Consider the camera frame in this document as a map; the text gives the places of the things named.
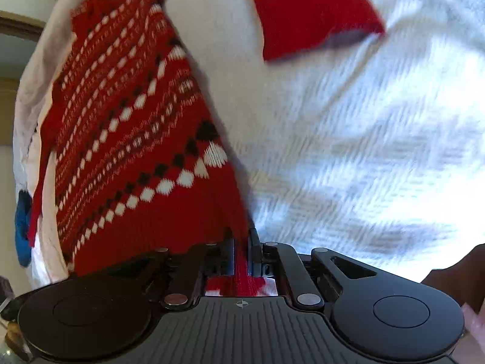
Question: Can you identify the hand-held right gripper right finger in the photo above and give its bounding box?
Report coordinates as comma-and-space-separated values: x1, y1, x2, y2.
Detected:
248, 228, 379, 309

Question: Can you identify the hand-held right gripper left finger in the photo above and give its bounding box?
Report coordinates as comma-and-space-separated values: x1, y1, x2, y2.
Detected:
74, 237, 236, 309

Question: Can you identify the red towel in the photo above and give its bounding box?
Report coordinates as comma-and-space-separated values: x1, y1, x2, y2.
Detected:
27, 0, 386, 298

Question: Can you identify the bed with white bedspread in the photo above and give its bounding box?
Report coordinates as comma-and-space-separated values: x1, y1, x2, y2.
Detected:
13, 0, 485, 285

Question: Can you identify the folded blue garment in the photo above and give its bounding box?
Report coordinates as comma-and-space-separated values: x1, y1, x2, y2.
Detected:
15, 190, 34, 268

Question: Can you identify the pink curtain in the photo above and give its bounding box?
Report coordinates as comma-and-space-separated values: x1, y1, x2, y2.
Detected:
453, 303, 485, 364

